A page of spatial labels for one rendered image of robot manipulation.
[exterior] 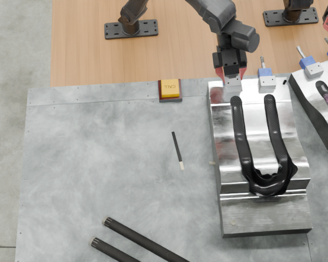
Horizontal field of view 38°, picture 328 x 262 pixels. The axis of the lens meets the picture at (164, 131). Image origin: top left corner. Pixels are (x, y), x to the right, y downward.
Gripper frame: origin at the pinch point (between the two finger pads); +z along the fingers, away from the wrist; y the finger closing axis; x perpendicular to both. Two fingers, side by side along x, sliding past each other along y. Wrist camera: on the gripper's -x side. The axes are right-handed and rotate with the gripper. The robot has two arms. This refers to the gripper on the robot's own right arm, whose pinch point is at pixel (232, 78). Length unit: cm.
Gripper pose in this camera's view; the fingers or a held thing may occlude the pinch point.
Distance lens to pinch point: 154.0
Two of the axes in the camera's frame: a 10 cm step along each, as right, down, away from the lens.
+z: 2.1, 6.7, 7.1
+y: 9.8, -1.5, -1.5
